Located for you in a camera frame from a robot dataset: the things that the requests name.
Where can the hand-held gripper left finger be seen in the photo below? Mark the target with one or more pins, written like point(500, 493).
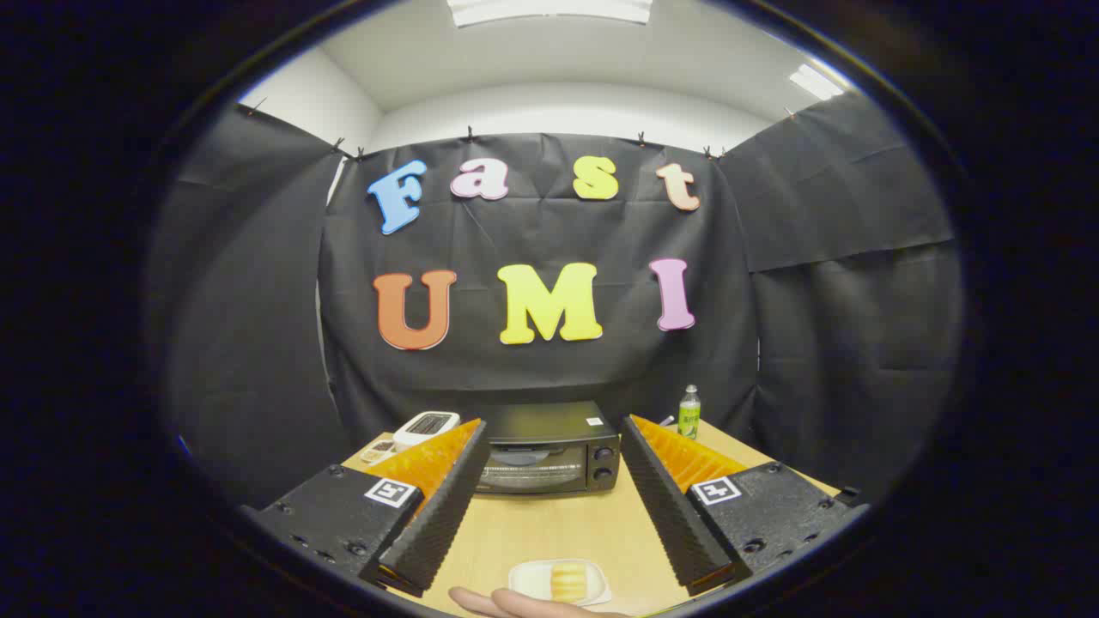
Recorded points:
point(442, 524)

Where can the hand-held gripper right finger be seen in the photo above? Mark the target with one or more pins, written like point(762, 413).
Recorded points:
point(674, 524)

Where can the white plate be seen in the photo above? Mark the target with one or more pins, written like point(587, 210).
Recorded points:
point(525, 579)

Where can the ridged golden bread roll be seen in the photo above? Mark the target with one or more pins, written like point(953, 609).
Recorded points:
point(567, 582)

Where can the black toaster oven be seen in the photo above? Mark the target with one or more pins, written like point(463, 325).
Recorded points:
point(549, 429)

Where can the white pop-up toaster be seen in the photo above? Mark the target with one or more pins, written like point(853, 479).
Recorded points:
point(425, 425)

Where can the small flat snack tray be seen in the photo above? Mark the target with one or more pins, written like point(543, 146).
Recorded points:
point(379, 451)

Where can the green label drink bottle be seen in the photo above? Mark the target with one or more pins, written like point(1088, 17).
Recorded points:
point(689, 419)

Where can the small ceiling light panel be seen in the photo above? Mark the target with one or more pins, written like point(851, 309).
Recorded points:
point(816, 82)

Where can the long ceiling light panel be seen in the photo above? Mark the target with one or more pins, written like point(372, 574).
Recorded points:
point(549, 9)

